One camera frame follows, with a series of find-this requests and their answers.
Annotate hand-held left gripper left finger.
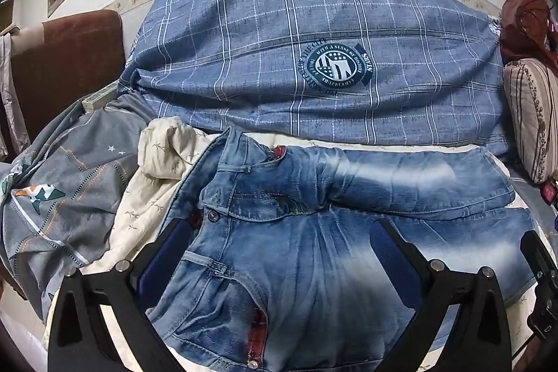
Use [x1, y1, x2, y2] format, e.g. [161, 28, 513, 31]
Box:
[47, 217, 195, 372]

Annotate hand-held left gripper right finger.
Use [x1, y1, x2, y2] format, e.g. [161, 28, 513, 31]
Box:
[370, 219, 512, 372]

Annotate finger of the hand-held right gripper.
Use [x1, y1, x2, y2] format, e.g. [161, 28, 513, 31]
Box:
[521, 230, 558, 290]

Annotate blue denim pants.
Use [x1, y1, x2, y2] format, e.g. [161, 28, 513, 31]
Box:
[146, 128, 539, 372]

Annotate small pink object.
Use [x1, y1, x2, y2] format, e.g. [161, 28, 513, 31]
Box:
[541, 180, 558, 206]

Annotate cream leaf-print sheet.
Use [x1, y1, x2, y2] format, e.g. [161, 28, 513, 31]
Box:
[44, 117, 541, 372]

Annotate grey star-print duvet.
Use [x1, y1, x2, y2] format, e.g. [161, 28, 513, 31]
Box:
[0, 91, 158, 325]

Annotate striped floral pillow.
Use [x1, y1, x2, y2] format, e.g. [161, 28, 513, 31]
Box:
[503, 58, 558, 184]

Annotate floral patterned flat box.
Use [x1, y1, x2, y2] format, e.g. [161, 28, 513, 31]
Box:
[82, 86, 119, 112]

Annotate reddish brown cloth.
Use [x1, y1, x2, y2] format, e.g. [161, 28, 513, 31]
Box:
[500, 0, 558, 72]

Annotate brown padded headboard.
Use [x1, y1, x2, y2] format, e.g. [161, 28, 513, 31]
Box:
[11, 9, 127, 142]

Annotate blue plaid quilt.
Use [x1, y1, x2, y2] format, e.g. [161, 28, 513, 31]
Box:
[118, 0, 513, 148]

